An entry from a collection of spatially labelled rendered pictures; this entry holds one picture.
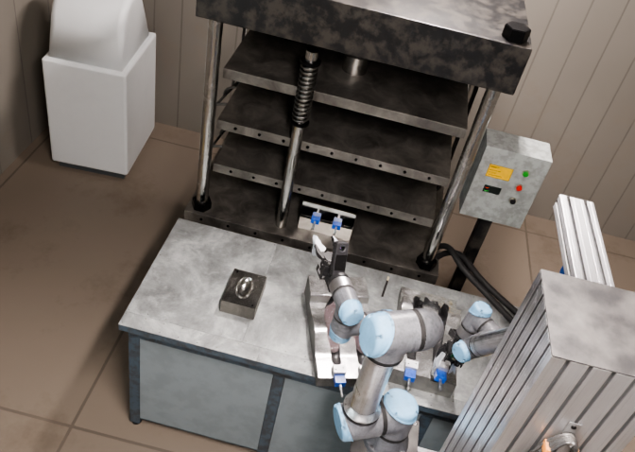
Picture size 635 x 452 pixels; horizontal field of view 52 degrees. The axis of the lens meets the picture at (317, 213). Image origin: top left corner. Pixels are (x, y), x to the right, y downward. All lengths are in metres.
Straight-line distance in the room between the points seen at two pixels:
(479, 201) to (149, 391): 1.76
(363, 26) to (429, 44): 0.26
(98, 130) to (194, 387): 2.11
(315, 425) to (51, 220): 2.26
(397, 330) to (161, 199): 3.08
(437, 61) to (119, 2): 2.26
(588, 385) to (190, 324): 1.77
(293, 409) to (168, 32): 2.96
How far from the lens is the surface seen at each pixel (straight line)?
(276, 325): 2.82
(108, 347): 3.74
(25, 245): 4.33
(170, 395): 3.17
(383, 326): 1.74
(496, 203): 3.19
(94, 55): 4.34
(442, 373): 2.69
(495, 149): 3.02
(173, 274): 2.98
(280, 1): 2.64
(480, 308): 2.46
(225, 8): 2.71
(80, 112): 4.53
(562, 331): 1.42
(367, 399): 1.97
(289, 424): 3.09
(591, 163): 5.12
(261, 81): 2.95
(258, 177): 3.19
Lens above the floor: 2.95
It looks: 39 degrees down
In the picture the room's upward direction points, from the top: 13 degrees clockwise
